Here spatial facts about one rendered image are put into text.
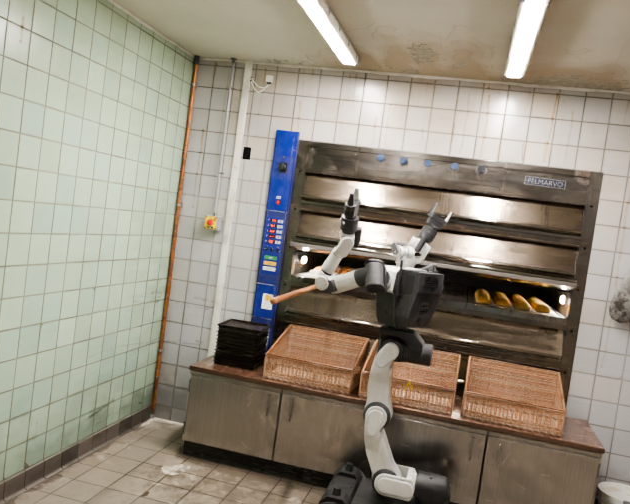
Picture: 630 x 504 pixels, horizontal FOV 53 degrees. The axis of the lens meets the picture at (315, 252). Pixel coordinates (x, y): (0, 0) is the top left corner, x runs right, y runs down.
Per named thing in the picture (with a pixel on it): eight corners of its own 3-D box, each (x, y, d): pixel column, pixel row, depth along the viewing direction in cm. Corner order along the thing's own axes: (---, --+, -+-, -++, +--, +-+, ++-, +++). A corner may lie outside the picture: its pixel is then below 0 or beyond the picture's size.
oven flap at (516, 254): (296, 237, 434) (302, 210, 440) (573, 278, 394) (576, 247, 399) (294, 235, 430) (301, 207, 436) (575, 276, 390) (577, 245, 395)
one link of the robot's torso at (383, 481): (414, 490, 343) (418, 466, 342) (411, 505, 323) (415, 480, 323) (377, 481, 348) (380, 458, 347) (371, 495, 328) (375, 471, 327)
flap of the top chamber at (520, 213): (301, 199, 433) (307, 172, 438) (580, 235, 392) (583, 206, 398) (300, 196, 429) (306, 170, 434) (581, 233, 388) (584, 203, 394)
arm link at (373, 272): (363, 294, 322) (386, 287, 315) (353, 287, 316) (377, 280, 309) (363, 273, 328) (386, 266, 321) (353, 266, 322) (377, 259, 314)
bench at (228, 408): (211, 430, 452) (222, 350, 449) (571, 511, 397) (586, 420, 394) (176, 456, 397) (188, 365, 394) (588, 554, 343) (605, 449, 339)
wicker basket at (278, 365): (284, 362, 437) (289, 323, 436) (364, 378, 423) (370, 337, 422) (260, 377, 390) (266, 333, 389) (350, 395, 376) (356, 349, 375)
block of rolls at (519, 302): (474, 294, 481) (475, 287, 481) (540, 305, 470) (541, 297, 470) (475, 302, 422) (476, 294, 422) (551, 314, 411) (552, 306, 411)
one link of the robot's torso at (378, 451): (404, 484, 344) (392, 396, 345) (400, 499, 325) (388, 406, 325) (375, 485, 348) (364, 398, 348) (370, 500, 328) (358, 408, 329)
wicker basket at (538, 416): (461, 396, 410) (468, 354, 409) (553, 415, 396) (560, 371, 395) (459, 417, 363) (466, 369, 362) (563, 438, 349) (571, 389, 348)
